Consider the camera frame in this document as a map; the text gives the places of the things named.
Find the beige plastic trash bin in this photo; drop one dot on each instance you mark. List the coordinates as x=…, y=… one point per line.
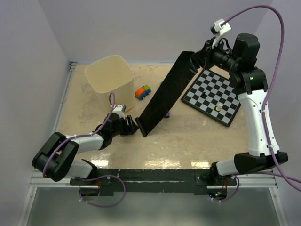
x=112, y=74

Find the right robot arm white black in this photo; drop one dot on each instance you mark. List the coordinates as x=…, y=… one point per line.
x=251, y=87

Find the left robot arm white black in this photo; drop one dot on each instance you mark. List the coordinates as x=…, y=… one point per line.
x=56, y=158

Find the white chess piece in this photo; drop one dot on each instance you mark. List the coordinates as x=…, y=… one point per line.
x=219, y=107

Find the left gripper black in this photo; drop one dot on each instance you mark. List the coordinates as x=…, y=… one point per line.
x=130, y=129

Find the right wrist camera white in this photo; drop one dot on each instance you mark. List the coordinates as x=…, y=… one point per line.
x=219, y=30

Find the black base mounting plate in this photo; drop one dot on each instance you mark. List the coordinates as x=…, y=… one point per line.
x=193, y=181

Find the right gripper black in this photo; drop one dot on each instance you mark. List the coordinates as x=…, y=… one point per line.
x=206, y=54

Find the black trash bag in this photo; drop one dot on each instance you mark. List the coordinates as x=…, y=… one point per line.
x=173, y=85

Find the colourful toy car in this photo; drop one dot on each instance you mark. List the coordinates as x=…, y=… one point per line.
x=142, y=92

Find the black white chessboard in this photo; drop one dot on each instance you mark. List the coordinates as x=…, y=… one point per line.
x=218, y=90

